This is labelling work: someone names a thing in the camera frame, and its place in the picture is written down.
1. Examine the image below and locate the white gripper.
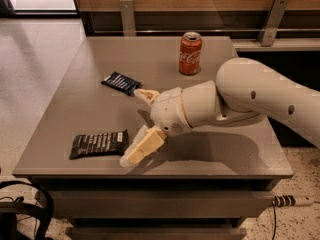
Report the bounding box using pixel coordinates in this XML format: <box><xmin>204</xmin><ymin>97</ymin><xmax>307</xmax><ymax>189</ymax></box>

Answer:
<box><xmin>120</xmin><ymin>87</ymin><xmax>192</xmax><ymax>167</ymax></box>

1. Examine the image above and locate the black rxbar chocolate wrapper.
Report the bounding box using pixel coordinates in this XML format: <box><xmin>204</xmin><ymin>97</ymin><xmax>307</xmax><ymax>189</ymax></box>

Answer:
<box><xmin>69</xmin><ymin>130</ymin><xmax>129</xmax><ymax>160</ymax></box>

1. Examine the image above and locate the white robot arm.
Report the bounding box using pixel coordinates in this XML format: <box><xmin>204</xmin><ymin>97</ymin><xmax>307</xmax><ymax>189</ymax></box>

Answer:
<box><xmin>120</xmin><ymin>58</ymin><xmax>320</xmax><ymax>167</ymax></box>

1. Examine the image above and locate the dark blue snack bar wrapper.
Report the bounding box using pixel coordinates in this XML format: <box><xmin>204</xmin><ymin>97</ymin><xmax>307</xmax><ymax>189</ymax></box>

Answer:
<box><xmin>101</xmin><ymin>72</ymin><xmax>142</xmax><ymax>96</ymax></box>

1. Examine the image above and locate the orange coca-cola can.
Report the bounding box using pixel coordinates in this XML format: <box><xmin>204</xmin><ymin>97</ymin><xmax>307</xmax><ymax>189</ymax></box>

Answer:
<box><xmin>179</xmin><ymin>32</ymin><xmax>202</xmax><ymax>75</ymax></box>

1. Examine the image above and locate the grey drawer cabinet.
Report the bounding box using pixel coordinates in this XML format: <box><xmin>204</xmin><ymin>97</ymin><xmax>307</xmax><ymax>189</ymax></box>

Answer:
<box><xmin>12</xmin><ymin>35</ymin><xmax>295</xmax><ymax>240</ymax></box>

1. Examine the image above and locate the white power strip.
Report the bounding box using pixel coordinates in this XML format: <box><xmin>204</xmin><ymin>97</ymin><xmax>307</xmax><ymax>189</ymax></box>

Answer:
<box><xmin>273</xmin><ymin>195</ymin><xmax>314</xmax><ymax>207</ymax></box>

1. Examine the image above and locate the left metal wall bracket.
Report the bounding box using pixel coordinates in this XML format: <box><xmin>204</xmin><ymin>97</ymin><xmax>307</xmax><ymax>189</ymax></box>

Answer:
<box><xmin>119</xmin><ymin>0</ymin><xmax>136</xmax><ymax>36</ymax></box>

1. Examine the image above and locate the metal wall bracket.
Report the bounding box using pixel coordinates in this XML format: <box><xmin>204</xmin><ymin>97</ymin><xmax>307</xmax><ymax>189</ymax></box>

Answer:
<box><xmin>257</xmin><ymin>0</ymin><xmax>290</xmax><ymax>47</ymax></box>
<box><xmin>119</xmin><ymin>0</ymin><xmax>136</xmax><ymax>36</ymax></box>

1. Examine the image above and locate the right metal wall bracket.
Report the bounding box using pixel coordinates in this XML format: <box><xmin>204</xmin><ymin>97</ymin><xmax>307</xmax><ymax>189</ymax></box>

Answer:
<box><xmin>257</xmin><ymin>0</ymin><xmax>290</xmax><ymax>47</ymax></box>

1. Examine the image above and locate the black power cable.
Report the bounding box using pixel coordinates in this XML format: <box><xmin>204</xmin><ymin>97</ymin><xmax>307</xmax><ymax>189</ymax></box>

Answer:
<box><xmin>271</xmin><ymin>204</ymin><xmax>278</xmax><ymax>240</ymax></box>

